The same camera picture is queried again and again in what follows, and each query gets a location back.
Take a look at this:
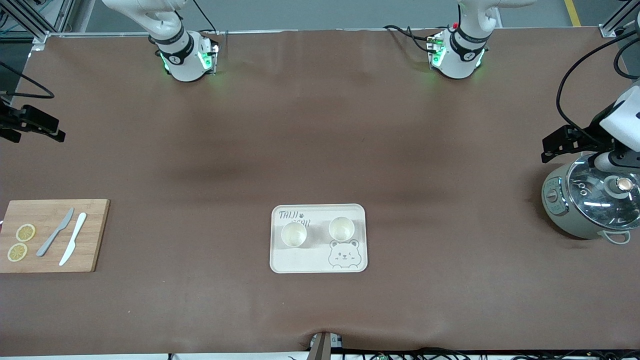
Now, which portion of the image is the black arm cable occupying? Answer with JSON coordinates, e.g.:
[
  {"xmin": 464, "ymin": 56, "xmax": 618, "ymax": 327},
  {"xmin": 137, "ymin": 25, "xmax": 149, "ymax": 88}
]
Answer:
[
  {"xmin": 556, "ymin": 30, "xmax": 640, "ymax": 146},
  {"xmin": 0, "ymin": 60, "xmax": 55, "ymax": 99}
]

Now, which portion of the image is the aluminium frame profile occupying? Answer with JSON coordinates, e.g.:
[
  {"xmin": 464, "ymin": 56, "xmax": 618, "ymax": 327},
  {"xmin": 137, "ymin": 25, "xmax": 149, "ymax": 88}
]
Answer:
[
  {"xmin": 600, "ymin": 0, "xmax": 640, "ymax": 38},
  {"xmin": 0, "ymin": 0, "xmax": 76, "ymax": 41}
]

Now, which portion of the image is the black base cable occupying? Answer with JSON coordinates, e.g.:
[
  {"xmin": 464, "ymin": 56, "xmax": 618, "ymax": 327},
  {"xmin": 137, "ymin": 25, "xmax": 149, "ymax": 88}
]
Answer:
[
  {"xmin": 192, "ymin": 0, "xmax": 221, "ymax": 33},
  {"xmin": 384, "ymin": 24, "xmax": 438, "ymax": 53}
]

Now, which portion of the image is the brown table cover mat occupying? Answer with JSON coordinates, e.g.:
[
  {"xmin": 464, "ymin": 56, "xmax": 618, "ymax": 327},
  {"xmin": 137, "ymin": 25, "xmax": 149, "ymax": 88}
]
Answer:
[{"xmin": 0, "ymin": 27, "xmax": 640, "ymax": 357}]

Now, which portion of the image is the white IKEA cup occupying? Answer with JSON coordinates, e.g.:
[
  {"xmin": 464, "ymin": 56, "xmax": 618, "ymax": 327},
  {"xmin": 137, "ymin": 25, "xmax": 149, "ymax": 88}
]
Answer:
[
  {"xmin": 280, "ymin": 221, "xmax": 308, "ymax": 248},
  {"xmin": 328, "ymin": 216, "xmax": 356, "ymax": 242}
]

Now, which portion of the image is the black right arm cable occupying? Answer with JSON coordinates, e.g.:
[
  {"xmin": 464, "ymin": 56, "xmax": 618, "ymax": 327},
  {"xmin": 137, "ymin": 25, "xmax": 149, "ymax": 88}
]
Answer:
[{"xmin": 0, "ymin": 60, "xmax": 55, "ymax": 99}]

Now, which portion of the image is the grey plastic knife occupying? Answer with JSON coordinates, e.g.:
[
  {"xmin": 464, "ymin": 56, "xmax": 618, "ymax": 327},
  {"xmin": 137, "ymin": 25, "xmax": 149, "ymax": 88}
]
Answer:
[{"xmin": 36, "ymin": 207, "xmax": 75, "ymax": 258}]

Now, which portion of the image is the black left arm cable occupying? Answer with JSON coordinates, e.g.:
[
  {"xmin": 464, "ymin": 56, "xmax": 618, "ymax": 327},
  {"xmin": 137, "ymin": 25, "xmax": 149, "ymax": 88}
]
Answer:
[{"xmin": 556, "ymin": 30, "xmax": 640, "ymax": 146}]

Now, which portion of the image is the black right base cable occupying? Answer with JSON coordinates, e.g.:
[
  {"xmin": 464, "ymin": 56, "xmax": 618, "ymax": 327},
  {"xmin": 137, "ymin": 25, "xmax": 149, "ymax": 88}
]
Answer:
[{"xmin": 192, "ymin": 0, "xmax": 221, "ymax": 33}]

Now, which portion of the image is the cream bear print tray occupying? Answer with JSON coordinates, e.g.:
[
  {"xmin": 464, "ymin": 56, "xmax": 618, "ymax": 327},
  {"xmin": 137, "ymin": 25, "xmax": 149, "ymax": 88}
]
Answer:
[{"xmin": 270, "ymin": 203, "xmax": 368, "ymax": 274}]

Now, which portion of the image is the white plastic knife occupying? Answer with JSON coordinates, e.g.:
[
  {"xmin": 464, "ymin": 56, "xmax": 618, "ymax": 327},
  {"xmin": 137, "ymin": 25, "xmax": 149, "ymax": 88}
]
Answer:
[{"xmin": 58, "ymin": 212, "xmax": 88, "ymax": 267}]

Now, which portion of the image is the black left base cable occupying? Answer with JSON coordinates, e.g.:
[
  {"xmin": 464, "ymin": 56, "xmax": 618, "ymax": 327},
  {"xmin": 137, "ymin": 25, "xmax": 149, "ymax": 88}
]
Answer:
[{"xmin": 384, "ymin": 24, "xmax": 438, "ymax": 53}]

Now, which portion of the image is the green electric cooking pot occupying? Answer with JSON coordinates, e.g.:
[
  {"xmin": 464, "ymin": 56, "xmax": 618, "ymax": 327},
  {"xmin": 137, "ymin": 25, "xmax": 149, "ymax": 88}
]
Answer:
[{"xmin": 541, "ymin": 160, "xmax": 640, "ymax": 245}]

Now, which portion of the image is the wooden cutting board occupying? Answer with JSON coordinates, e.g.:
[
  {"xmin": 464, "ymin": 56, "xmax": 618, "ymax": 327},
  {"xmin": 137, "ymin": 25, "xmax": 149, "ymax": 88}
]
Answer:
[{"xmin": 0, "ymin": 199, "xmax": 111, "ymax": 274}]

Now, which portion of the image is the glass pot lid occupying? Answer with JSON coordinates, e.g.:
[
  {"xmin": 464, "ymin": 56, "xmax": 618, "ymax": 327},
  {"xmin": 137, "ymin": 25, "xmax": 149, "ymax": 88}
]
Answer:
[{"xmin": 566, "ymin": 152, "xmax": 640, "ymax": 231}]

